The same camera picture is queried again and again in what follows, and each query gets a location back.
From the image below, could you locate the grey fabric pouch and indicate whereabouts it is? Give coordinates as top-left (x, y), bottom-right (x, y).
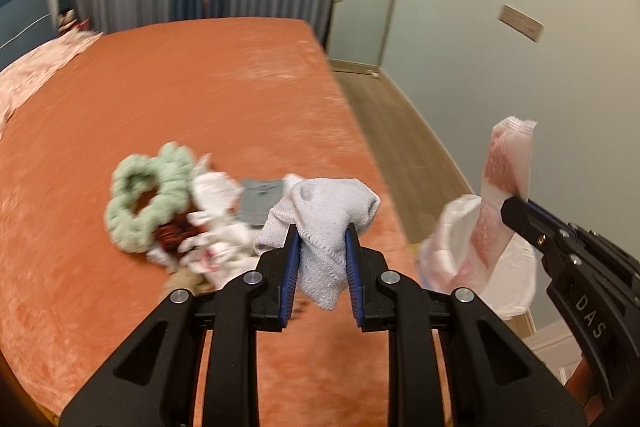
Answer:
top-left (236, 179), bottom-right (284, 229)

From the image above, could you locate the green knitted scrunchie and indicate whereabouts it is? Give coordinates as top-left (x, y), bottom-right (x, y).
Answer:
top-left (103, 142), bottom-right (195, 254)

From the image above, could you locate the teal headboard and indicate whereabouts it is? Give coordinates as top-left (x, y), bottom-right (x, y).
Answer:
top-left (0, 0), bottom-right (58, 69)

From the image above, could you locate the white terry sock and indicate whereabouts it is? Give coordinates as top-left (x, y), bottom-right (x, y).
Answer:
top-left (254, 178), bottom-right (381, 311)

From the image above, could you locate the orange velvet bed cover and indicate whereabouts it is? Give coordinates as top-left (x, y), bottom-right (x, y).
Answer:
top-left (1, 18), bottom-right (412, 410)

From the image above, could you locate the pink floral pillow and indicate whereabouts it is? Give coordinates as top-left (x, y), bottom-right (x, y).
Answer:
top-left (0, 29), bottom-right (103, 131)

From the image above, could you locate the dark red scrunchie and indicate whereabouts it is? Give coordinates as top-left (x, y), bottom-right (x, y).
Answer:
top-left (153, 212), bottom-right (201, 255)

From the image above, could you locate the wall switch plate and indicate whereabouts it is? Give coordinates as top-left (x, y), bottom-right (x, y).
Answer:
top-left (498, 4), bottom-right (544, 42)

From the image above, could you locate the white tissue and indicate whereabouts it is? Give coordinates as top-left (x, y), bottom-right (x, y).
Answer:
top-left (145, 155), bottom-right (258, 293)

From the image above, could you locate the white trash bag liner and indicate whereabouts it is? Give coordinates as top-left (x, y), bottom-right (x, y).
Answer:
top-left (416, 194), bottom-right (537, 320)

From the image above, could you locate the white paper sachet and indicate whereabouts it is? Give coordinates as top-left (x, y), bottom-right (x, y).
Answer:
top-left (282, 173), bottom-right (304, 194)

